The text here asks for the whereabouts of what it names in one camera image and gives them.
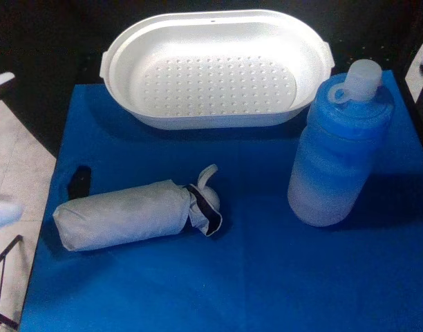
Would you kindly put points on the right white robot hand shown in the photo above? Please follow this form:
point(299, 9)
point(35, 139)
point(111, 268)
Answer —
point(4, 214)

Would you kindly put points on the grey umbrella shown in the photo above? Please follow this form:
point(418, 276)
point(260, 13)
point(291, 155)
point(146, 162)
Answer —
point(121, 214)

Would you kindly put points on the blue and pink water bottle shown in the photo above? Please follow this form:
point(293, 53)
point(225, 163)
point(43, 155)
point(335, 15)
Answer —
point(332, 162)

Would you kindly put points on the black metal stand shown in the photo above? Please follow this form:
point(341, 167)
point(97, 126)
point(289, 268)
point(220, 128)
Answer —
point(0, 259)

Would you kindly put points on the blue table mat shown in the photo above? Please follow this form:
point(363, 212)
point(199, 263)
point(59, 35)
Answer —
point(211, 276)

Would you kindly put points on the white perforated oval basket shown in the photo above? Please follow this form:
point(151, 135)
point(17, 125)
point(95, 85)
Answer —
point(204, 86)

